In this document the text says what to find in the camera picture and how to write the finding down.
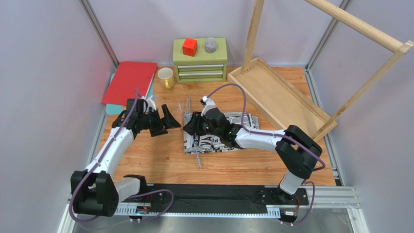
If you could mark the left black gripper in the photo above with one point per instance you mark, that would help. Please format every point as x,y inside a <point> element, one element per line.
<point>167,122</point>

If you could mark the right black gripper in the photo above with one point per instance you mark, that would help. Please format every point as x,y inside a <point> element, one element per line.
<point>197,123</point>

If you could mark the newspaper print trousers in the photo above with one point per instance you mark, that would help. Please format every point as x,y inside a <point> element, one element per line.
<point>218,143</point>

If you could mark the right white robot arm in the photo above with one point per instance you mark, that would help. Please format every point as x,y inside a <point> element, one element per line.
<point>296,149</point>

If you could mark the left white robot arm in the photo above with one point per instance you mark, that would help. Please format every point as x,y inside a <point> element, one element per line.
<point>93,190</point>

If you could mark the yellow mug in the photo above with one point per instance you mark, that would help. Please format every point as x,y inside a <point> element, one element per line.
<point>166,78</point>

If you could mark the teal cutting board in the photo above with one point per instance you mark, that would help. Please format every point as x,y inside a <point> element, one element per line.
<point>112,109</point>

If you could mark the red board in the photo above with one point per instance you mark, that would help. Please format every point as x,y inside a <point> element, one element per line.
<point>129,77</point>

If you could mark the green drawer cabinet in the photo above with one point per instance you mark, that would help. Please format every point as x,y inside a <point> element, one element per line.
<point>203,66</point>

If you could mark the red cube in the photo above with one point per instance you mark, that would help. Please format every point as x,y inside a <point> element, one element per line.
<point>190,47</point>

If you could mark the clear glass jar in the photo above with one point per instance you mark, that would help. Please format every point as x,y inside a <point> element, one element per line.
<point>210,45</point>

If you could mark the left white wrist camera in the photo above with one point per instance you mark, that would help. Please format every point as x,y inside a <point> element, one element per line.
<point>150,105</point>

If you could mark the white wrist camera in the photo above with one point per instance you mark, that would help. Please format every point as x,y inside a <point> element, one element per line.
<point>207,104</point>
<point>150,105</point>

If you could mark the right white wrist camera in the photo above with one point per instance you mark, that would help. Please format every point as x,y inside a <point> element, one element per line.
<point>207,104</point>

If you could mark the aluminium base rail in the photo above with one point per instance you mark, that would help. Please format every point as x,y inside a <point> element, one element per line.
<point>316,209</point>

